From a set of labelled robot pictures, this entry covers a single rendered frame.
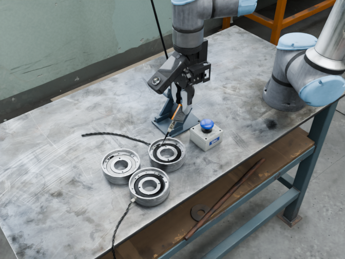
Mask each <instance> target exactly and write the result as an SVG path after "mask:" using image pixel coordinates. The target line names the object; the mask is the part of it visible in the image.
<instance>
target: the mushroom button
mask: <svg viewBox="0 0 345 259"><path fill-rule="evenodd" d="M200 126H201V127H202V128H203V129H205V130H209V129H211V128H213V127H214V122H213V121H212V120H211V119H203V120H202V121H201V122H200Z"/></svg>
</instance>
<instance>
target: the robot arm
mask: <svg viewBox="0 0 345 259"><path fill-rule="evenodd" d="M171 3H172V41H173V48H174V50H175V51H174V53H173V54H172V55H171V56H170V57H169V58H168V59H167V60H166V61H165V63H164V64H163V65H162V66H161V67H160V68H159V69H158V70H157V71H156V73H155V74H154V75H153V76H152V77H151V78H150V79H149V80H148V81H147V84H148V86H149V87H150V88H151V89H152V90H154V91H155V92H156V93H157V94H160V95H161V94H163V93H164V92H165V91H166V89H167V88H168V87H169V86H170V91H171V93H172V97H173V100H174V102H178V103H181V101H180V99H181V97H182V100H183V101H182V111H183V112H184V114H185V115H187V114H188V113H189V112H190V109H191V107H192V106H194V105H195V104H196V103H198V102H199V101H200V100H201V99H202V94H201V93H196V88H195V87H194V86H193V85H195V84H198V83H201V82H203V83H205V82H207V81H209V80H210V71H211V63H210V62H208V61H207V49H208V40H207V39H204V38H203V32H204V20H205V19H216V18H222V17H231V16H237V17H239V16H241V15H247V14H251V13H253V12H254V10H255V8H256V5H257V0H171ZM276 48H277V50H276V55H275V60H274V66H273V71H272V76H271V77H270V79H269V80H268V82H267V84H266V85H265V87H264V89H263V94H262V97H263V99H264V101H265V103H266V104H267V105H269V106H270V107H272V108H274V109H277V110H281V111H284V112H294V111H298V110H301V109H303V108H304V107H305V106H306V105H309V106H312V107H321V106H325V105H328V104H330V103H332V102H334V101H336V100H337V99H338V98H339V97H340V96H341V95H342V94H343V92H344V90H345V80H344V78H342V75H343V73H344V72H345V0H336V2H335V4H334V6H333V8H332V11H331V13H330V15H329V17H328V19H327V21H326V23H325V25H324V28H323V30H322V32H321V34H320V36H319V38H318V39H317V38H315V37H314V36H312V35H310V34H306V33H288V34H285V35H283V36H282V37H281V38H280V39H279V42H278V45H277V47H276ZM204 63H205V64H206V63H207V64H206V65H204ZM208 69H209V75H208V77H207V78H205V77H206V73H205V71H206V70H208Z"/></svg>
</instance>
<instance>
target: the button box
mask: <svg viewBox="0 0 345 259"><path fill-rule="evenodd" d="M222 139H223V130H222V129H220V128H219V127H217V126H216V125H215V124H214V127H213V128H211V129H208V130H205V129H203V128H202V127H201V126H200V123H199V124H197V125H195V126H194V127H192V128H190V140H191V141H192V142H193V143H194V144H196V145H197V146H198V147H199V148H201V149H202V150H203V151H205V152H206V151H208V150H210V149H211V148H213V147H215V146H216V145H218V144H219V143H221V142H222Z"/></svg>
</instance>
